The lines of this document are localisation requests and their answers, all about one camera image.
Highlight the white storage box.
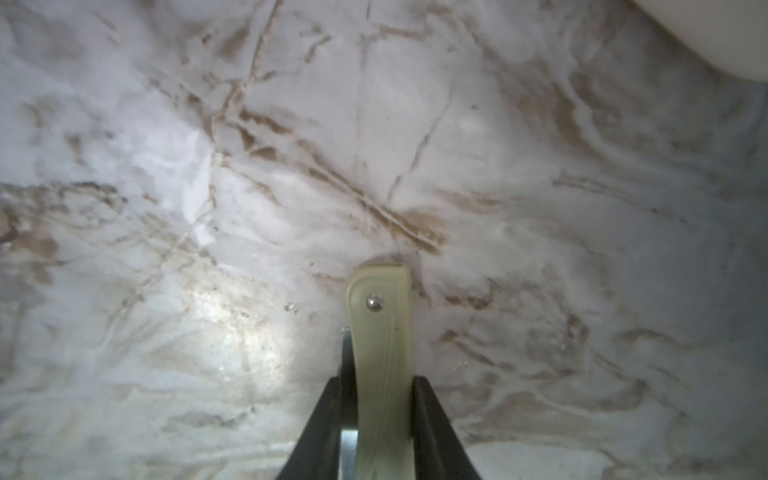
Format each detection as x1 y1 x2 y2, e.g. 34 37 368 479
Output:
634 0 767 82

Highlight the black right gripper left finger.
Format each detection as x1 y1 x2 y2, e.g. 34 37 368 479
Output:
277 377 341 480

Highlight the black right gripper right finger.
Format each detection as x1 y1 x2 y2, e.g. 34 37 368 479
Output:
411 376 481 480

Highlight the green knife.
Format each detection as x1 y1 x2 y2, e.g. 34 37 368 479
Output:
338 264 415 479

